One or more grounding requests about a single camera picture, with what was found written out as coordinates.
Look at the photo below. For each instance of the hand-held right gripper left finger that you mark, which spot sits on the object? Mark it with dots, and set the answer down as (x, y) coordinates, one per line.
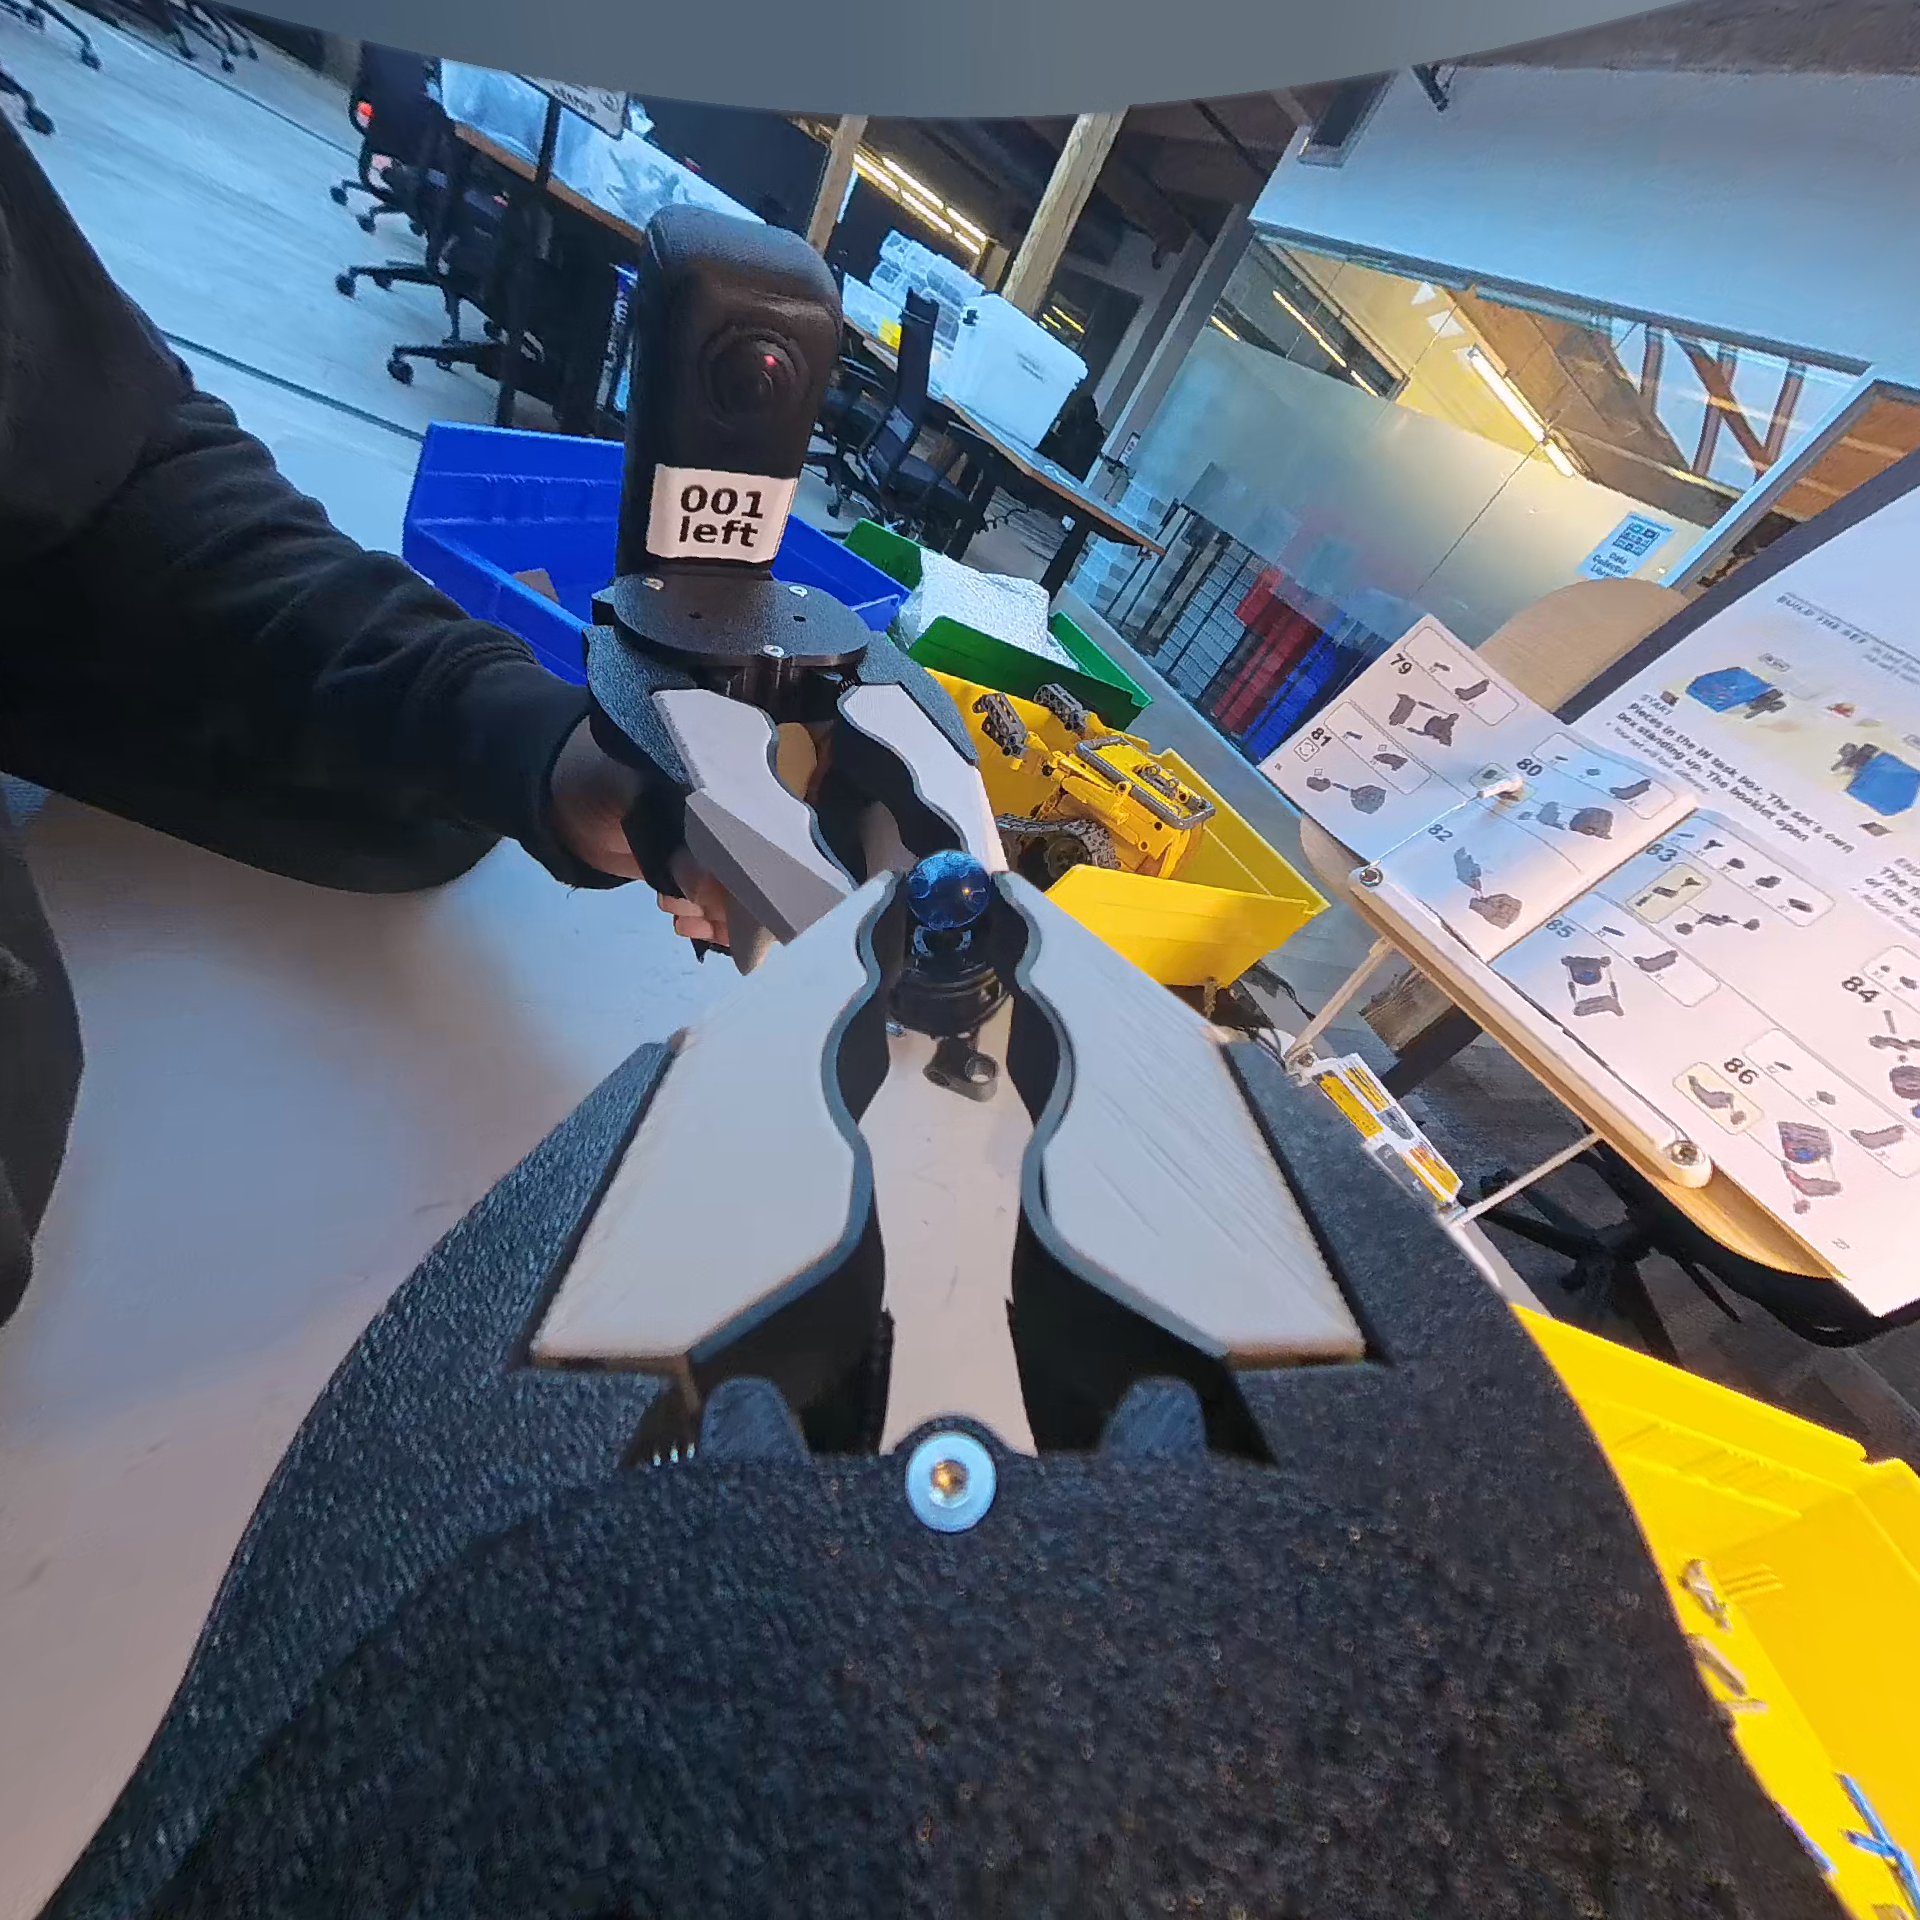
(704, 1184)

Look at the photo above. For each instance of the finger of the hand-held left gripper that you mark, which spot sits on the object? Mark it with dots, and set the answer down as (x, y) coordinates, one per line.
(932, 763)
(751, 826)

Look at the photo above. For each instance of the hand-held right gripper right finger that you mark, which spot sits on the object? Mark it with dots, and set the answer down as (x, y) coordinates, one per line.
(1184, 1184)

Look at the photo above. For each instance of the clear blue round stud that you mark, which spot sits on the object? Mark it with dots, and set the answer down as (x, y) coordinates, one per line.
(950, 886)

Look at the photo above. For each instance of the black toy wheel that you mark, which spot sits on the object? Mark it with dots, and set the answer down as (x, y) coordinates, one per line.
(944, 989)

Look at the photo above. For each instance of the grey desk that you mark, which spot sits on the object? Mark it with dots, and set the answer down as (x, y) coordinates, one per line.
(300, 1125)

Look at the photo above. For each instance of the person's left hand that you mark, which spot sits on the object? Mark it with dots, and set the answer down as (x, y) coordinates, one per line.
(593, 818)

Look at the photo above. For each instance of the green storage bin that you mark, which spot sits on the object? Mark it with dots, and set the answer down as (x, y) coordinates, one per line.
(1037, 682)

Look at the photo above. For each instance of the black office chair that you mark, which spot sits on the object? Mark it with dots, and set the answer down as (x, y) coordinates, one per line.
(436, 241)
(885, 421)

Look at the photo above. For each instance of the white foam block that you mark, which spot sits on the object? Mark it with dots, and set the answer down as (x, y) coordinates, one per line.
(983, 600)

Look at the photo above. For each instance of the yellow toy tracked vehicle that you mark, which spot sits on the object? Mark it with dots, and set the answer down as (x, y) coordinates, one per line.
(1125, 795)

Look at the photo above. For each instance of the yellow printed leaflet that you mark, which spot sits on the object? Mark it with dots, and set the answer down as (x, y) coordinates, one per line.
(1382, 1118)

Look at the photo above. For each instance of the yellow storage bin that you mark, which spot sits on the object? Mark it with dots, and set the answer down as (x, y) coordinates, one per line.
(1184, 915)
(1769, 1499)

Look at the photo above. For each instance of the white storage box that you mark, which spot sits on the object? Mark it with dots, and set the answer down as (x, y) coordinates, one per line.
(1014, 368)

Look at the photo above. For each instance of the stack of coloured crates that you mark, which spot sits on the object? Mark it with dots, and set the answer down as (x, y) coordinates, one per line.
(1284, 661)

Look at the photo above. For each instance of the white instruction booklet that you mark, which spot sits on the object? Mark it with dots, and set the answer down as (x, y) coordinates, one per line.
(1725, 931)

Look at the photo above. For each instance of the white booklet stand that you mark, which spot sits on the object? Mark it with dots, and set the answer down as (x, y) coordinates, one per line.
(1590, 629)

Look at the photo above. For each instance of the wooden support post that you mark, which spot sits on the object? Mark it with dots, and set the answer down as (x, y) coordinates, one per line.
(1067, 210)
(838, 181)

